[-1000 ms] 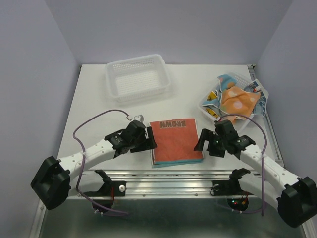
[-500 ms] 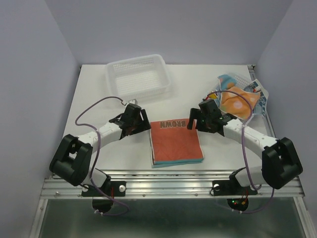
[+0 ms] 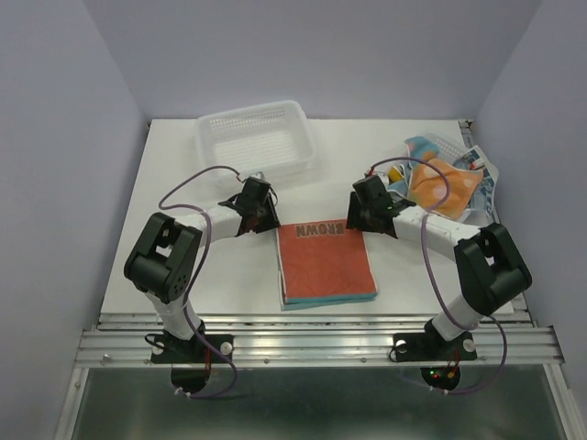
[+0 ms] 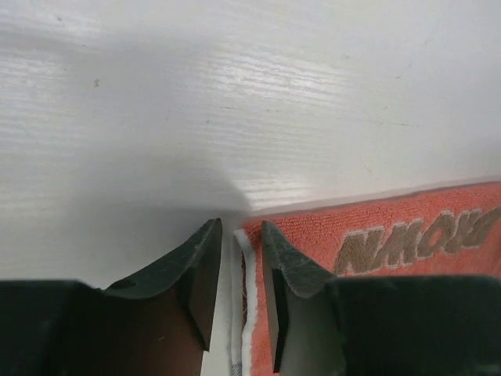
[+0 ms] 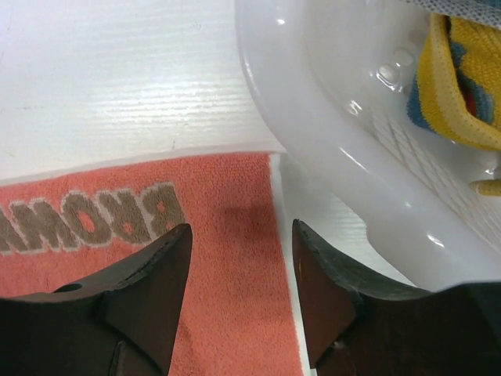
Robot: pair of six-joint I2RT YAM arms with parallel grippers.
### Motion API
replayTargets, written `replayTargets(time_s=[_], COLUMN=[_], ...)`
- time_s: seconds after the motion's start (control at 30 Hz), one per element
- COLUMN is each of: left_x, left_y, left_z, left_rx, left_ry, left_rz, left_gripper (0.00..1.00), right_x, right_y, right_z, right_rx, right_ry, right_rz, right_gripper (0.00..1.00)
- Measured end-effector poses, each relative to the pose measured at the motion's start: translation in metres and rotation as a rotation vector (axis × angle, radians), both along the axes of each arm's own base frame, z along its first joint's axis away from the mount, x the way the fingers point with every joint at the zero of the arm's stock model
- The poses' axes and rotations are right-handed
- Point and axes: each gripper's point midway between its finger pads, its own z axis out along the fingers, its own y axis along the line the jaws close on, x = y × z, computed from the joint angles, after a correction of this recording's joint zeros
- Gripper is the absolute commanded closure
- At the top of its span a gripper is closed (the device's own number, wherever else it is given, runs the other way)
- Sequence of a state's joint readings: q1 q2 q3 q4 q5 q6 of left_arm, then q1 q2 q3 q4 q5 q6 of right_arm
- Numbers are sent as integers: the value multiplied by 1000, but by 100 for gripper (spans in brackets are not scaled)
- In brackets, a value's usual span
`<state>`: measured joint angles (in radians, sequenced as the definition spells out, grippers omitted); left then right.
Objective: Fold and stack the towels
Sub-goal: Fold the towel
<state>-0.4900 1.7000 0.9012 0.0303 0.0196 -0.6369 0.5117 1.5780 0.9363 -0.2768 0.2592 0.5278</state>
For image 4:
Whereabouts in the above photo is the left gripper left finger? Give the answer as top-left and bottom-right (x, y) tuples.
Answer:
(1, 219), (222, 375)

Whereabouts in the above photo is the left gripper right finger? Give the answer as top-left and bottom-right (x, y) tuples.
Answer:
(261, 221), (500, 375)

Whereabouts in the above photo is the red bear towel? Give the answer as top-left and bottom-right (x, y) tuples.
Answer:
(231, 182), (500, 375)

